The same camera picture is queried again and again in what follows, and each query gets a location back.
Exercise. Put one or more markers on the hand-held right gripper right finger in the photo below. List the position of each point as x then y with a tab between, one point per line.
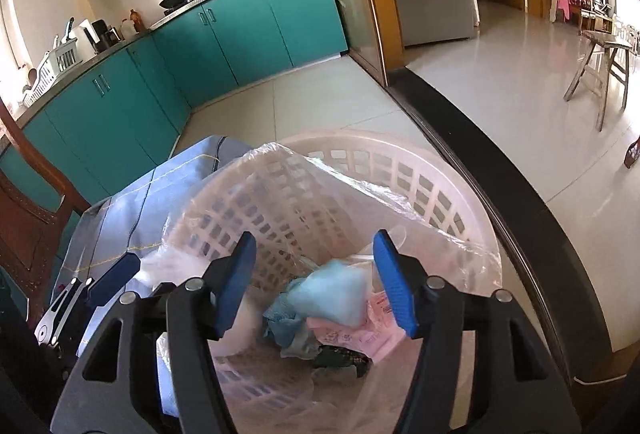
395	284

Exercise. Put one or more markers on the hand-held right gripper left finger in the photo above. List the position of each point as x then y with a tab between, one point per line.
235	284

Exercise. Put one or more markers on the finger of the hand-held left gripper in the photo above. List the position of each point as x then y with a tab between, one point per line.
117	271

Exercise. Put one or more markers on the pink wrapper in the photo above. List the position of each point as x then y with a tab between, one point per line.
370	339

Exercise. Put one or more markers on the light blue packet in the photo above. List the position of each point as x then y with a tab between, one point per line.
335	294

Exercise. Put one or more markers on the pink plastic basket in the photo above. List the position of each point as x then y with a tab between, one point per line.
320	184

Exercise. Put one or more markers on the dark green wrapper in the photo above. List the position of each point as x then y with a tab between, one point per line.
345	361

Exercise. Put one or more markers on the dark wooden chair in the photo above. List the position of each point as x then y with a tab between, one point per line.
30	224

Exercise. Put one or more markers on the white dish rack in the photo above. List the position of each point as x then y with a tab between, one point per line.
50	74

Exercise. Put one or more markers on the black countertop appliance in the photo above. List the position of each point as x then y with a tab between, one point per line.
102	35

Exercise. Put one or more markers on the teal lower kitchen cabinets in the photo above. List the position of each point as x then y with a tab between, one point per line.
225	39

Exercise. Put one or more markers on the brown bottle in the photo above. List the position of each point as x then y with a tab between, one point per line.
136	21

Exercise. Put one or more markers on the small white bin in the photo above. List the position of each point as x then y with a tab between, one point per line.
473	4

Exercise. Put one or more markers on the wooden bench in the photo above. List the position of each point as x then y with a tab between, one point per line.
602	54

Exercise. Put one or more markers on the pink garment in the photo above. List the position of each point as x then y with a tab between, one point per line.
562	1

